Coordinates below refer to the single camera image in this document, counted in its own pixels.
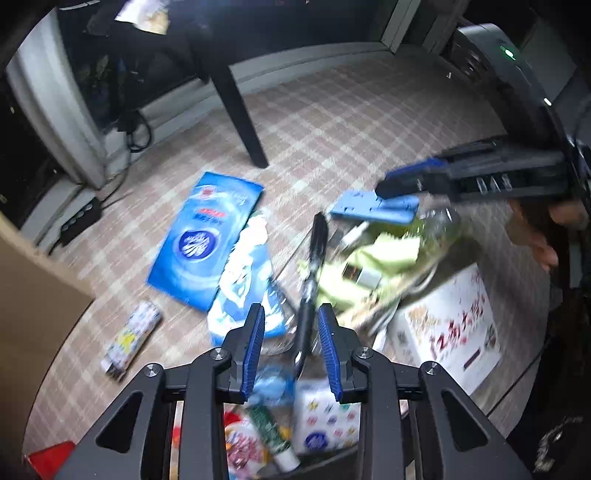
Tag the blue wet wipes pack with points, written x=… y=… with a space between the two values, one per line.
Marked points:
x=193 y=255

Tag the coffee sachet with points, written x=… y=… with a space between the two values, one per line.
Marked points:
x=245 y=452

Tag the small patterned candy bar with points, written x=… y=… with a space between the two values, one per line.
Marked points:
x=130 y=339

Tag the light wood board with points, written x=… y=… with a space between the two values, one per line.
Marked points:
x=41 y=301

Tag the light stand pole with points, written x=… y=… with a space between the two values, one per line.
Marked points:
x=212 y=62

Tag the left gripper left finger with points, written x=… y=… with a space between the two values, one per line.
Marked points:
x=132 y=438

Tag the white red-text box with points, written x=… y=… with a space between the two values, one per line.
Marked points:
x=453 y=326

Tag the red cardboard box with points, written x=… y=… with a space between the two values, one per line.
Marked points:
x=44 y=464

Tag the black power strip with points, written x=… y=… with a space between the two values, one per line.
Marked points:
x=87 y=216

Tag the person right hand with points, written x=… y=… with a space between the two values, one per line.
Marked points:
x=527 y=229

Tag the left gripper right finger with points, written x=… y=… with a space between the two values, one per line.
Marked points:
x=419 y=409

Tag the blue plastic clothes clip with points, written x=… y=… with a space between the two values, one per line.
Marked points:
x=365 y=206

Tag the green snack bag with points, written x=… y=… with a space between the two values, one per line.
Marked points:
x=385 y=264

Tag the black pen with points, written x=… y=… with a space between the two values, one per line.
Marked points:
x=309 y=293

